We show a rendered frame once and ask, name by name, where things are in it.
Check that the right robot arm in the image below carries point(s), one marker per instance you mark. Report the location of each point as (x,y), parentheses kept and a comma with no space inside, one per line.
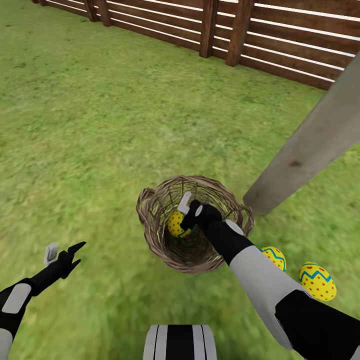
(288,310)

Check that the easter egg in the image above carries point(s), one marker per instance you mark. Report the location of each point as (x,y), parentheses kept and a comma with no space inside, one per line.
(317,281)
(276,256)
(174,228)

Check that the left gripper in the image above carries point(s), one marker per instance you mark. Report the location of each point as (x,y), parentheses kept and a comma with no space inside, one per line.
(63,266)

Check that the wicker basket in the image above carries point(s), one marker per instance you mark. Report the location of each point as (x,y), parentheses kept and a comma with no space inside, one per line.
(192,254)

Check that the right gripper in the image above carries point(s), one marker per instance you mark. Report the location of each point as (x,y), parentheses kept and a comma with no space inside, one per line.
(187,221)

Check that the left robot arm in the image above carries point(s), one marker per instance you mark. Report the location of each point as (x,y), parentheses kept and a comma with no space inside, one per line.
(14,299)

